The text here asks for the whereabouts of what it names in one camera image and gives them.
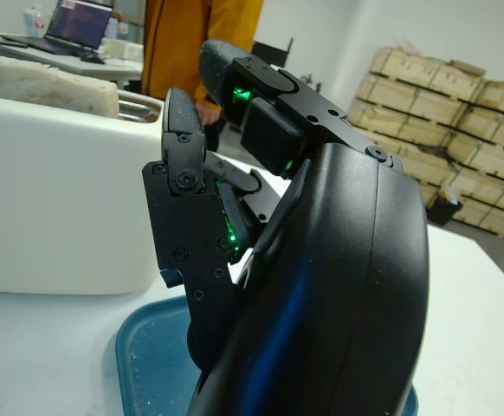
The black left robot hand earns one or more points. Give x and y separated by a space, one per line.
343 281

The white bread slice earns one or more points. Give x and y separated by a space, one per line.
40 86

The blue plastic tray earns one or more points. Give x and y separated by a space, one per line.
157 368

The white two-slot toaster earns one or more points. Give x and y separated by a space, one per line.
61 195

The black waste bin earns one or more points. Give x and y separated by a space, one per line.
444 210

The stacked wooden crates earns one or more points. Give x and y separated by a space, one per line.
473 130

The black chair back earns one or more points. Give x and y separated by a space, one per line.
273 52

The person in orange jacket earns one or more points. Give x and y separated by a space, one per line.
178 43

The black computer mouse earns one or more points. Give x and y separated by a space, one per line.
92 58

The black laptop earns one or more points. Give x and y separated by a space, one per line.
79 26

